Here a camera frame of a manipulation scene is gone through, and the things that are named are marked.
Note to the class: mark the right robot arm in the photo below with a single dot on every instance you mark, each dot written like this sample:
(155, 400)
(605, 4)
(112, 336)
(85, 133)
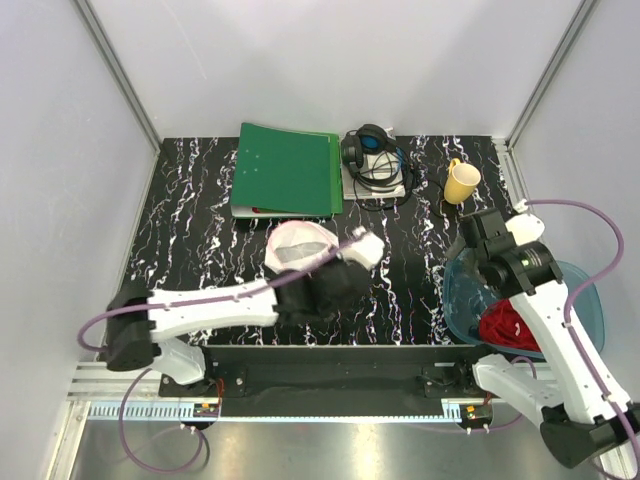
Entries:
(587, 414)

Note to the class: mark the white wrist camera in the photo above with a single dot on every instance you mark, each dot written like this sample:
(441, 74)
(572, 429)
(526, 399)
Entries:
(363, 247)
(525, 228)

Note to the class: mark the white slotted cable duct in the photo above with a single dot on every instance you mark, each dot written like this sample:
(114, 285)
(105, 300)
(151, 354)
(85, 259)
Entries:
(141, 411)

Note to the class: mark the red bra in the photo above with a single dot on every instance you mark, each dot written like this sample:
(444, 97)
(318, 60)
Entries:
(502, 325)

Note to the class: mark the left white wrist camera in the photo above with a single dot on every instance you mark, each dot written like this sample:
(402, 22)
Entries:
(363, 247)

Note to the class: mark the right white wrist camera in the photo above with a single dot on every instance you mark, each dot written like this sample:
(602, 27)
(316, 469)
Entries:
(525, 228)

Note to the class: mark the grey book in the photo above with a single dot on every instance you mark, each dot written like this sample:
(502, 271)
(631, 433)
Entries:
(372, 167)

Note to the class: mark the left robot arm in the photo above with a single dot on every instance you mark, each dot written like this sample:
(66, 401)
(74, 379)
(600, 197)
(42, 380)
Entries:
(144, 331)

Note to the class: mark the blue transparent plastic bin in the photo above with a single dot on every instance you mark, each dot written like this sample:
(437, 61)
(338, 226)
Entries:
(465, 299)

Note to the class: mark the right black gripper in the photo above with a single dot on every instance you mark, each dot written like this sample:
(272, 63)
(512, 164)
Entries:
(464, 239)

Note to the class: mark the white pink mesh laundry bag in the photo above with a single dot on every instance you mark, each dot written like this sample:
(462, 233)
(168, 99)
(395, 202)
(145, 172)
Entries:
(295, 244)

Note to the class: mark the black blue headphones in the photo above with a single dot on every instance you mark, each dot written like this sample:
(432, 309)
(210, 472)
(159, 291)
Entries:
(410, 172)

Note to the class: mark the yellow mug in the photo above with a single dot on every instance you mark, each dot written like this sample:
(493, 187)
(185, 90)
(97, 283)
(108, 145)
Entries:
(461, 182)

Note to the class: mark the green folder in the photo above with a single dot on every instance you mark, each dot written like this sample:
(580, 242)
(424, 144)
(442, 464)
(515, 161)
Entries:
(286, 174)

